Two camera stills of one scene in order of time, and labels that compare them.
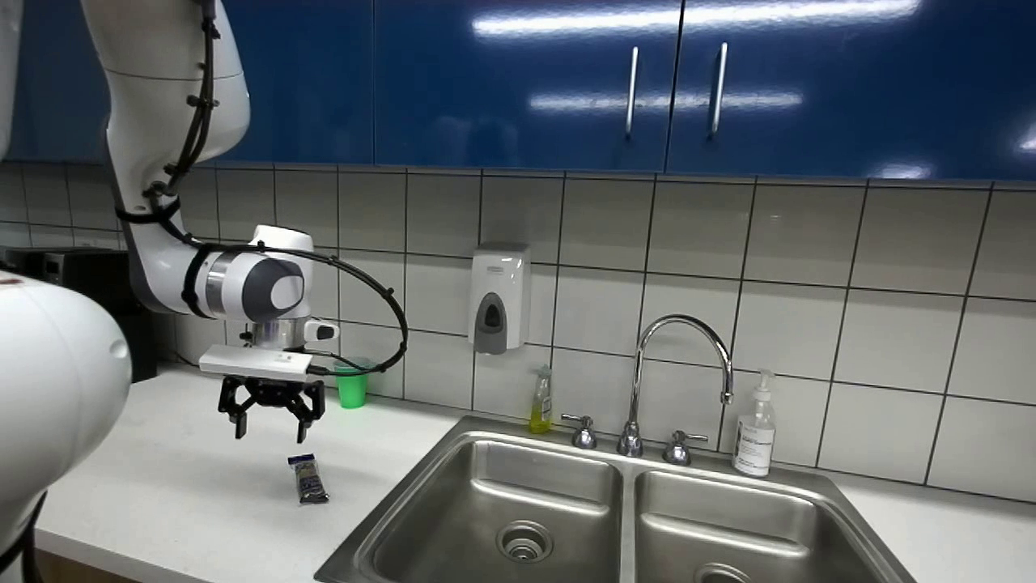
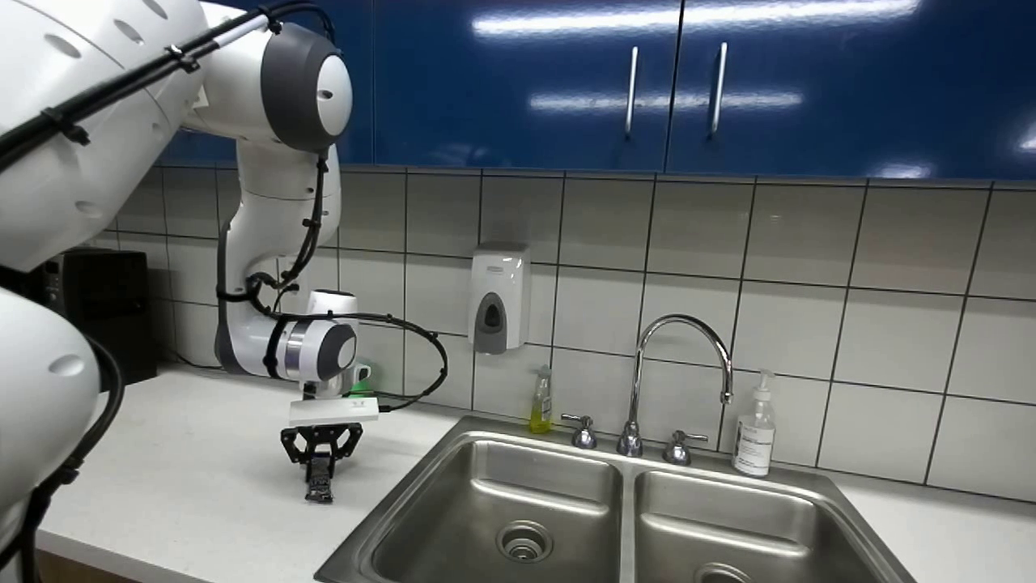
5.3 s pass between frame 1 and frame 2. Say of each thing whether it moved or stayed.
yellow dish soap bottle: stayed
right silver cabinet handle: stayed
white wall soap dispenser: stayed
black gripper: moved
